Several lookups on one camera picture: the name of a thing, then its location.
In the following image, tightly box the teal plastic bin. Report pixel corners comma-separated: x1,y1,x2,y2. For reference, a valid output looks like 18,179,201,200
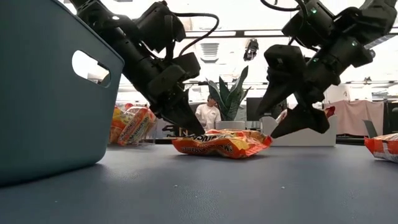
0,0,125,187

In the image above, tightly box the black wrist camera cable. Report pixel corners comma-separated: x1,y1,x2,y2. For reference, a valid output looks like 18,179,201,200
167,12,220,60

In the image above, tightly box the small black monitor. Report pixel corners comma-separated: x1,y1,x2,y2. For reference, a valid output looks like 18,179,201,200
246,96,289,121

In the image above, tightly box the black overhead camera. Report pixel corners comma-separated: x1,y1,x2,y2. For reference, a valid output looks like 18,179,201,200
243,39,260,62

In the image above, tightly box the person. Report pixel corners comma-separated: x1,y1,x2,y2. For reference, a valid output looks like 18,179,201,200
195,95,222,131

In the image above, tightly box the snake plant in white pot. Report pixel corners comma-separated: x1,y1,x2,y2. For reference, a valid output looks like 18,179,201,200
206,65,251,131

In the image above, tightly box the white cylinder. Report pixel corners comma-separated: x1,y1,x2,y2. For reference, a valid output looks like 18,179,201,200
323,84,351,103

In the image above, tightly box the clear plastic bin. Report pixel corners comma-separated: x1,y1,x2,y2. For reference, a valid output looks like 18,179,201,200
107,102,159,147

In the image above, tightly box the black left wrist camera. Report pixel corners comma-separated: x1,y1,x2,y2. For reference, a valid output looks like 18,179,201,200
133,1,187,54

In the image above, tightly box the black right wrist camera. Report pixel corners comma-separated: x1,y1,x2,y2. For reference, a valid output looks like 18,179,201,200
281,0,336,47

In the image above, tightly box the white plastic bin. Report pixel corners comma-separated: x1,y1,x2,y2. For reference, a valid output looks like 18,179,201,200
261,114,338,147

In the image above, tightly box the blue-grey table mat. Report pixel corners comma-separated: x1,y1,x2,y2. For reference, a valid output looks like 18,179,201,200
0,143,398,224

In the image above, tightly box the beige draped cloth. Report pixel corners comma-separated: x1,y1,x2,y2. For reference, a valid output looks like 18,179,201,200
329,99,386,136

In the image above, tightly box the black metal table frame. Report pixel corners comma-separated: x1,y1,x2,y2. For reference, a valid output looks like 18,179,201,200
337,136,366,146

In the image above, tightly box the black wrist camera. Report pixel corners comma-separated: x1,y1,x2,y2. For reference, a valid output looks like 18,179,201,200
281,0,336,47
133,1,187,54

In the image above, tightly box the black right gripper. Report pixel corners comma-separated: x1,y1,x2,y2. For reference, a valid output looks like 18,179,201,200
257,37,374,138

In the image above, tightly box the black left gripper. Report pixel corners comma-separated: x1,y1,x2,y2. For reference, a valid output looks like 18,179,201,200
123,52,206,136

